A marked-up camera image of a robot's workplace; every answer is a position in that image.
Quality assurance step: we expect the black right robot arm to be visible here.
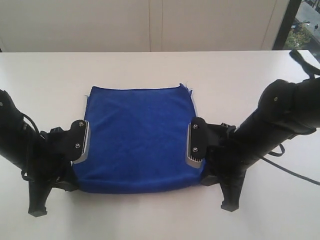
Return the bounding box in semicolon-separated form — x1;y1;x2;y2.
202;78;320;212

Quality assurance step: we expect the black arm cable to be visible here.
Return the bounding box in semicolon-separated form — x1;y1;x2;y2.
259;49;320;186
21;112;43;136

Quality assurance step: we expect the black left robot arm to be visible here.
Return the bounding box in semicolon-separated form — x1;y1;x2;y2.
0;90;88;217

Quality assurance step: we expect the blue towel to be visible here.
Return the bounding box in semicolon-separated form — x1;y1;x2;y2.
73;84;201;194

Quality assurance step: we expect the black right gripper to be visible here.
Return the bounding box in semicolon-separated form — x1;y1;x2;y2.
199;122;266;212

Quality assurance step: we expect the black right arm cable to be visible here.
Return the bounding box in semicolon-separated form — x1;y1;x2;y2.
259;49;320;186

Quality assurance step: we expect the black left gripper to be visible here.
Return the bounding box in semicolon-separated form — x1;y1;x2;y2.
21;127;79;217

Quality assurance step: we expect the black window frame post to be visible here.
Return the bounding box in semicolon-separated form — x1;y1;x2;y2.
272;0;302;51

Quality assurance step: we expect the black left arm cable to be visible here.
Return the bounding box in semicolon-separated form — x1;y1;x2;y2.
21;112;43;136

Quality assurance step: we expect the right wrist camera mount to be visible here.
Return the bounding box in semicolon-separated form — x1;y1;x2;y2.
185;117;209;169

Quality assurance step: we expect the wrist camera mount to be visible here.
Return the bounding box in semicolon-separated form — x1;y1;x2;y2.
61;120;91;164
185;117;209;169

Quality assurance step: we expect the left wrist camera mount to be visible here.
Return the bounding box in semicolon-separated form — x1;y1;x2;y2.
61;120;91;164

